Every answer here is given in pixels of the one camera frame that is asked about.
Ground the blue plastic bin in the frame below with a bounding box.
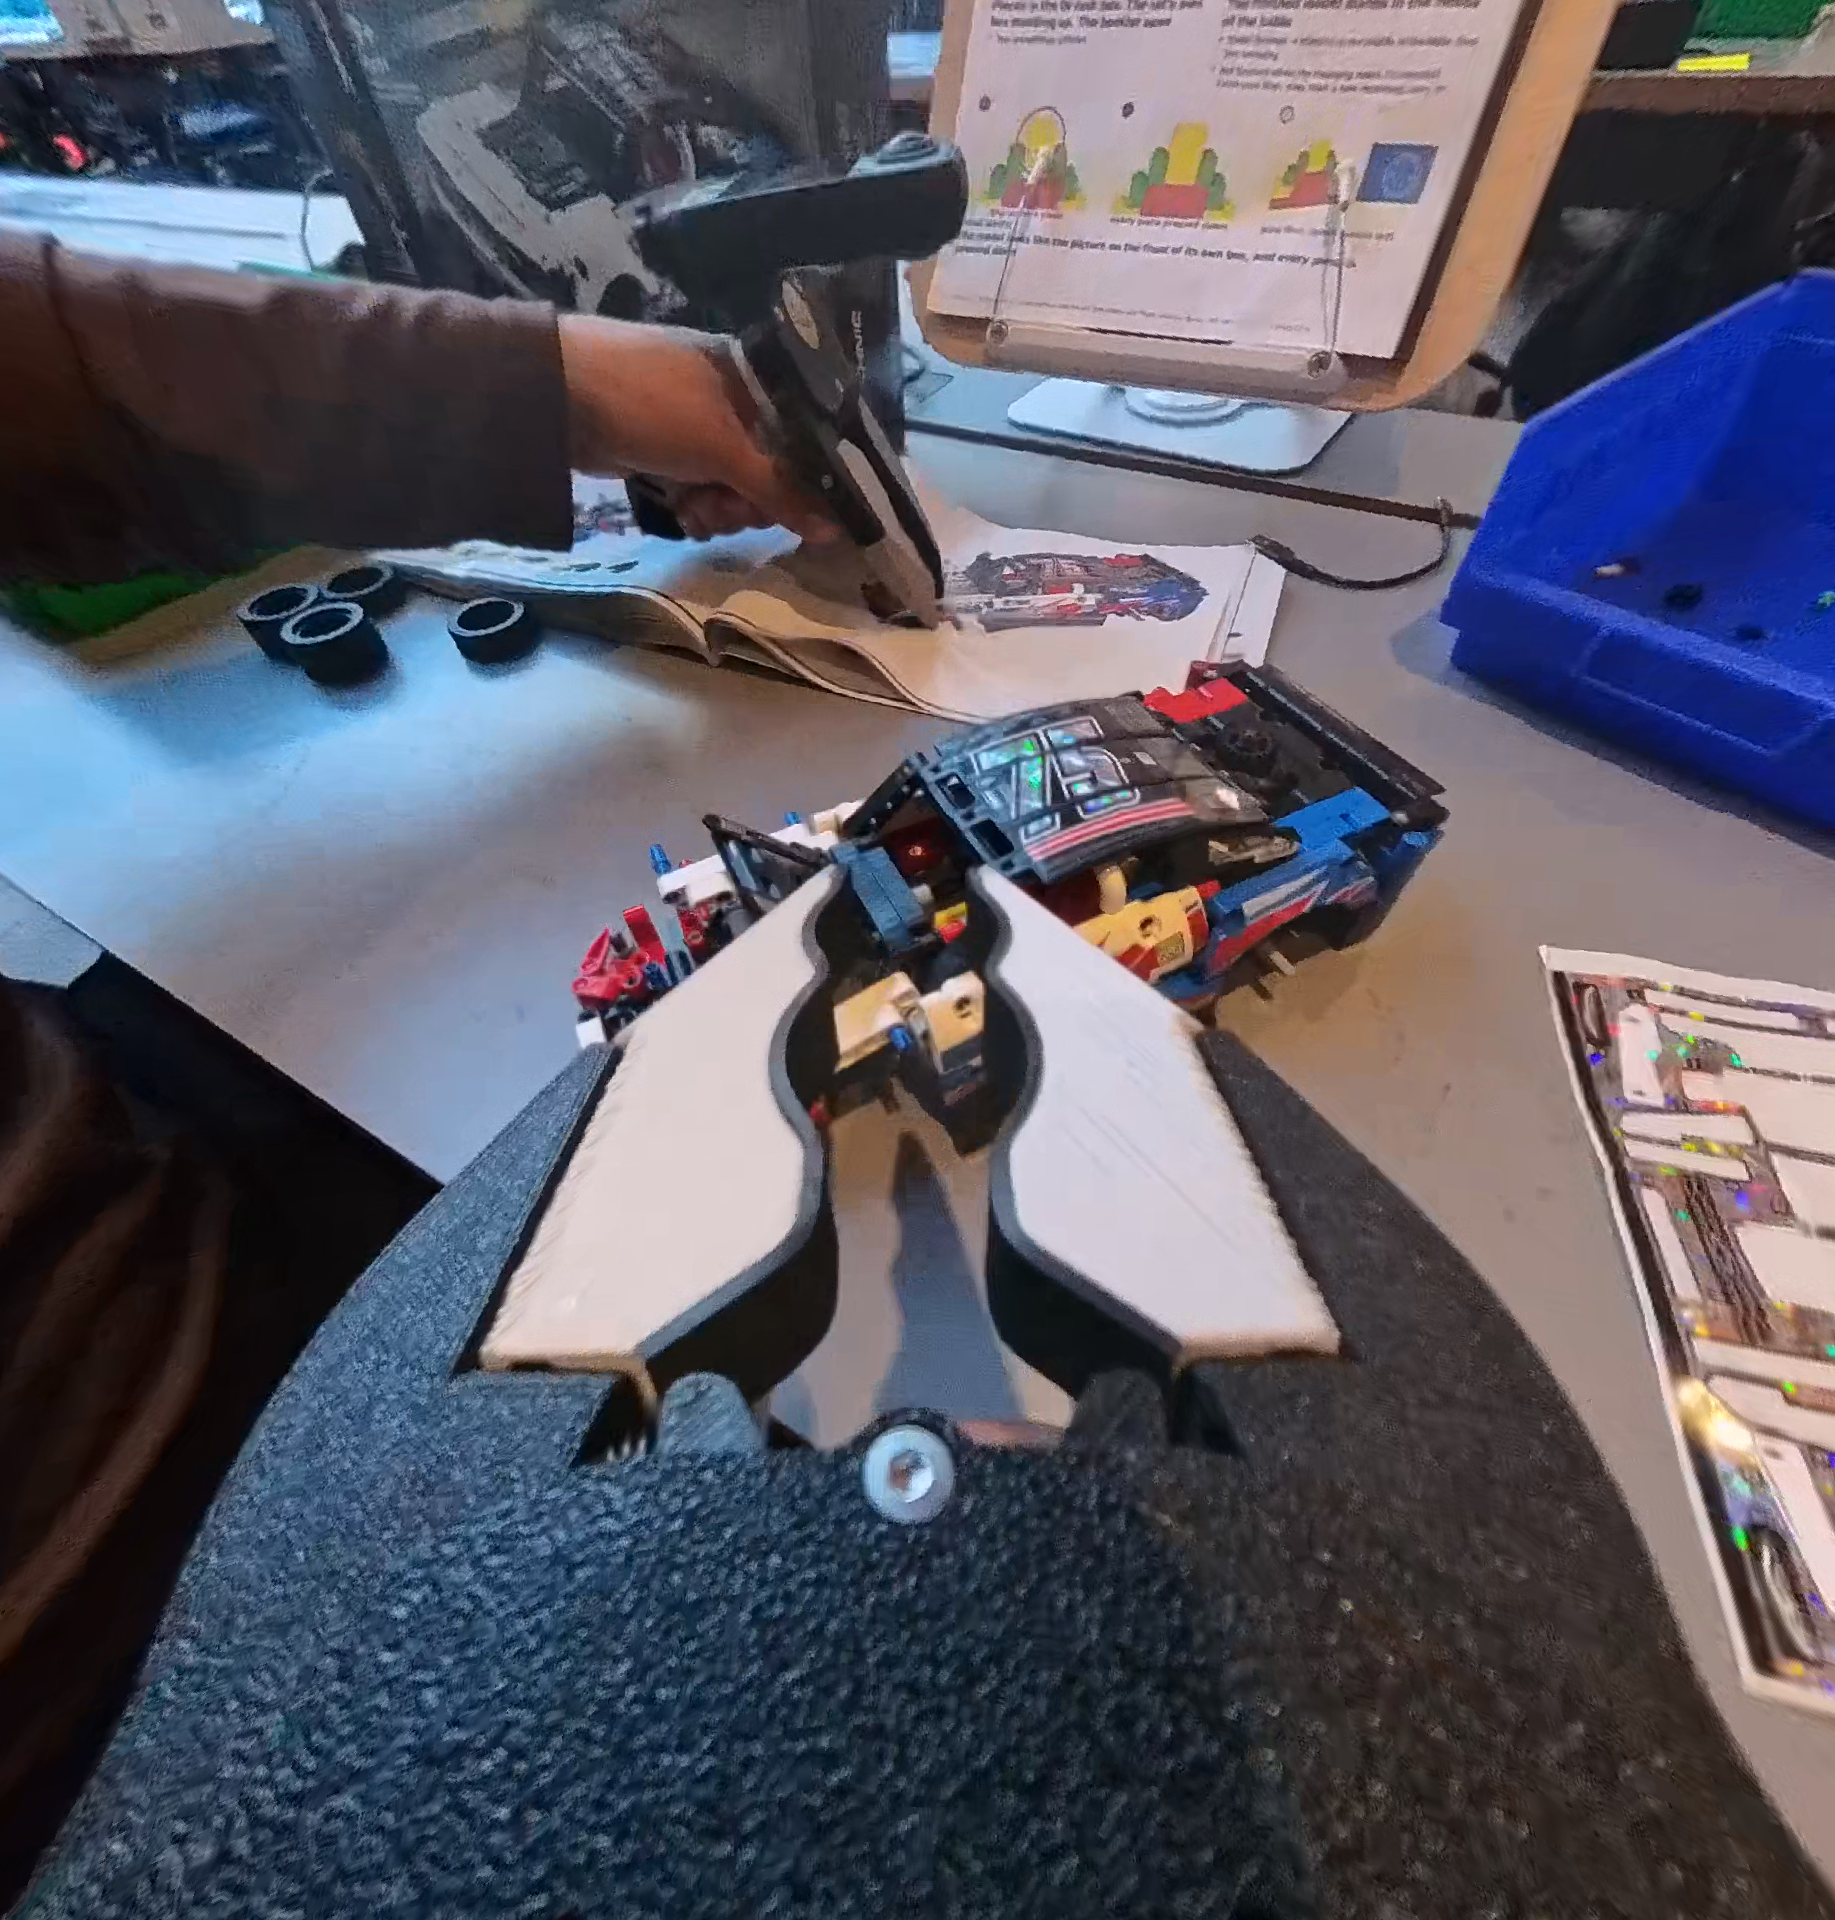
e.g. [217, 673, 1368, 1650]
[1442, 270, 1835, 851]

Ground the instruction sheet on stand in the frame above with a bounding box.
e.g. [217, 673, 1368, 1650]
[924, 0, 1628, 419]

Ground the person's left hand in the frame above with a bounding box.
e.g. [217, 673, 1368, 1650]
[559, 318, 849, 549]

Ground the holographic sticker sheet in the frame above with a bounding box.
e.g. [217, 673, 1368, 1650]
[1542, 944, 1835, 1728]

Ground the black car set box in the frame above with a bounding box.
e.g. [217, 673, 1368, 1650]
[265, 0, 920, 324]

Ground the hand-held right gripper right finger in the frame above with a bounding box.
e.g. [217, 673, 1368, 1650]
[966, 867, 1342, 1369]

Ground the green plastic bin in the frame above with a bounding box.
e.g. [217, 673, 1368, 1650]
[0, 546, 283, 644]

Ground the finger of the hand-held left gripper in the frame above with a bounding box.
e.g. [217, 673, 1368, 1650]
[841, 515, 944, 633]
[859, 435, 952, 599]

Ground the person's brown hoodie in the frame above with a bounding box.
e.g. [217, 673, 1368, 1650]
[0, 961, 441, 1920]

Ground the open instruction booklet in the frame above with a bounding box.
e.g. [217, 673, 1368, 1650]
[393, 481, 1286, 727]

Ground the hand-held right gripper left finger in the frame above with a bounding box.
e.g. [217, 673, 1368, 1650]
[481, 867, 851, 1375]

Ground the grey background table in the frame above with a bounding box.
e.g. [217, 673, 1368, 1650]
[1584, 0, 1835, 120]

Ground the person's left forearm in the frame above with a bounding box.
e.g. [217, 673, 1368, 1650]
[0, 224, 583, 603]

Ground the black usb cable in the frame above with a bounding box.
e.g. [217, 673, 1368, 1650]
[1250, 506, 1484, 592]

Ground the toy brick race car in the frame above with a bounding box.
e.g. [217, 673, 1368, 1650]
[573, 660, 1452, 1120]

